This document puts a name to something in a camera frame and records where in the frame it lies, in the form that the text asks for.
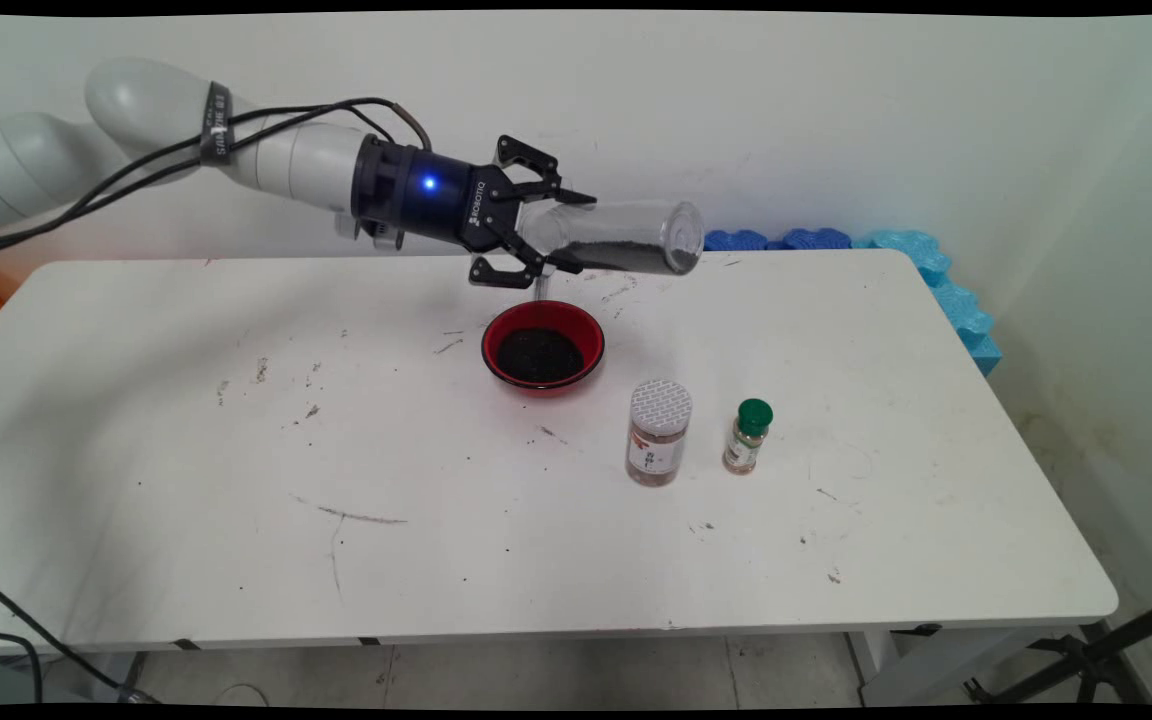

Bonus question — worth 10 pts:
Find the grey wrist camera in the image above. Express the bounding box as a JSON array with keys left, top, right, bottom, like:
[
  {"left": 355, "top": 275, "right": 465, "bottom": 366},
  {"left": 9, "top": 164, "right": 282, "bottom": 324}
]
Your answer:
[{"left": 336, "top": 212, "right": 408, "bottom": 252}]

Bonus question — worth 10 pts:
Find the clear jar with black seeds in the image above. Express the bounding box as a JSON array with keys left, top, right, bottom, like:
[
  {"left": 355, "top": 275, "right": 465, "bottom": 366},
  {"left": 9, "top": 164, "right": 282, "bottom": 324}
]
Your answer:
[{"left": 519, "top": 198, "right": 708, "bottom": 278}]

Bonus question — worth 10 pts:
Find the light blue foam block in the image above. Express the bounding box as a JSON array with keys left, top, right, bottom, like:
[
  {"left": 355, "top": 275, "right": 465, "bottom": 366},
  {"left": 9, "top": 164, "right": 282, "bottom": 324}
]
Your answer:
[{"left": 854, "top": 229, "right": 1004, "bottom": 379}]

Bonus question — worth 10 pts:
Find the black tripod stand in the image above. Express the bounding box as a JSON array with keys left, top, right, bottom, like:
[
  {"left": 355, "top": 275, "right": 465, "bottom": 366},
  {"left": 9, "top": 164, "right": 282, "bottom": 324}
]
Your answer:
[{"left": 964, "top": 590, "right": 1152, "bottom": 706}]

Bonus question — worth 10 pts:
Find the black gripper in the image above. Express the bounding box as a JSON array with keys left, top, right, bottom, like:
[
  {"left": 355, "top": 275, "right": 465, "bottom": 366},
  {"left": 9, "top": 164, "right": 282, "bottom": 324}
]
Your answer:
[{"left": 350, "top": 133, "right": 598, "bottom": 292}]

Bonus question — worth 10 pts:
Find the spice jar with white lid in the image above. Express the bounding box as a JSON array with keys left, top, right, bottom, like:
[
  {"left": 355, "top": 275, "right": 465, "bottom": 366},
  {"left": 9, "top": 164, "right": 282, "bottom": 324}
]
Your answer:
[{"left": 625, "top": 378, "right": 694, "bottom": 489}]

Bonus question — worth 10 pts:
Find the dark blue foam block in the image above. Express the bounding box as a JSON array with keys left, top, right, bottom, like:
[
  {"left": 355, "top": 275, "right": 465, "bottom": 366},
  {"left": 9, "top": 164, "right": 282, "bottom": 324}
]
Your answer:
[
  {"left": 781, "top": 228, "right": 854, "bottom": 251},
  {"left": 701, "top": 229, "right": 771, "bottom": 253}
]

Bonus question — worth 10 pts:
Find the white table leg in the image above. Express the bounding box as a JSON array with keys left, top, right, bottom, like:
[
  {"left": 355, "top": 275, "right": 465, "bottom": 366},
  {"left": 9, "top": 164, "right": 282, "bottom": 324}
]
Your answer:
[{"left": 846, "top": 628, "right": 1087, "bottom": 707}]

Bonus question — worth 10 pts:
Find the black velcro strap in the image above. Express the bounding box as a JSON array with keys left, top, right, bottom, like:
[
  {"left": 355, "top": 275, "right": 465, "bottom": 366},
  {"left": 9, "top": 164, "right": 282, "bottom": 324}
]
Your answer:
[{"left": 199, "top": 82, "right": 236, "bottom": 167}]

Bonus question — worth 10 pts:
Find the red bowl with black seeds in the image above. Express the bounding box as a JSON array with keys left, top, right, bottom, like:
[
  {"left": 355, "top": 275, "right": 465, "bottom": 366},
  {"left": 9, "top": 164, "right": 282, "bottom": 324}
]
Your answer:
[{"left": 481, "top": 300, "right": 606, "bottom": 400}]

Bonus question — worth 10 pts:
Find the black hanging cable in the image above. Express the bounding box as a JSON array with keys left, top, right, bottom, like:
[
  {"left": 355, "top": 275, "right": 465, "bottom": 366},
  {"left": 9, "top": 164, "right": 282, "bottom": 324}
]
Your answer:
[{"left": 0, "top": 565, "right": 153, "bottom": 702}]

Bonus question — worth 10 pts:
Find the small spice bottle green cap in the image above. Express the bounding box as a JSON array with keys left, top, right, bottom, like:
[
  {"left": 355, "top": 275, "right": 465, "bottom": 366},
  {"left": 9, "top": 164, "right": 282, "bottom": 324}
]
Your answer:
[{"left": 722, "top": 398, "right": 775, "bottom": 477}]

